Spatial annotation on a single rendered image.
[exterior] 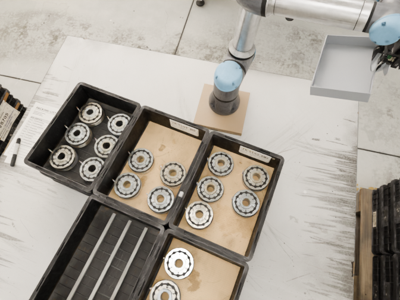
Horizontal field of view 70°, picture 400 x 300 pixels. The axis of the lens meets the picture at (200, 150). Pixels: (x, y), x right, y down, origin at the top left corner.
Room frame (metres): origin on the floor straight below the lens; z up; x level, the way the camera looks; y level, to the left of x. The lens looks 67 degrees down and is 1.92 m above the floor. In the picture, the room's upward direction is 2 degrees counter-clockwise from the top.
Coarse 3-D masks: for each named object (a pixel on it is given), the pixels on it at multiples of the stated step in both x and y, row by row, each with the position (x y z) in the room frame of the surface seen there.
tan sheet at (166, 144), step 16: (160, 128) 0.57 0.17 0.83; (144, 144) 0.49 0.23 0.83; (160, 144) 0.49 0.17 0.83; (176, 144) 0.49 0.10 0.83; (192, 144) 0.49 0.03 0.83; (160, 160) 0.42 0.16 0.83; (176, 160) 0.42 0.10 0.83; (192, 160) 0.42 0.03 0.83; (144, 176) 0.35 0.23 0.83; (112, 192) 0.29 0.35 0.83; (144, 192) 0.29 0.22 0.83; (176, 192) 0.28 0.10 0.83; (144, 208) 0.22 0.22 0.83
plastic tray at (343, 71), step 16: (336, 48) 0.82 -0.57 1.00; (352, 48) 0.81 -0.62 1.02; (368, 48) 0.79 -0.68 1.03; (320, 64) 0.76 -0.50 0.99; (336, 64) 0.74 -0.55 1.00; (352, 64) 0.72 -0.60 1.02; (368, 64) 0.71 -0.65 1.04; (320, 80) 0.67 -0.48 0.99; (336, 80) 0.66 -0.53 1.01; (352, 80) 0.65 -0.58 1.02; (368, 80) 0.63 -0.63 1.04; (336, 96) 0.58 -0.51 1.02; (352, 96) 0.56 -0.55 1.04; (368, 96) 0.55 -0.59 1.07
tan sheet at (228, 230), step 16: (240, 160) 0.41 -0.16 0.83; (240, 176) 0.34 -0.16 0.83; (256, 176) 0.34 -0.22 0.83; (224, 192) 0.28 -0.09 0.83; (256, 192) 0.28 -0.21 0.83; (224, 208) 0.22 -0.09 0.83; (224, 224) 0.16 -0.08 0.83; (240, 224) 0.15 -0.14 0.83; (224, 240) 0.10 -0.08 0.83; (240, 240) 0.10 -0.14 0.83
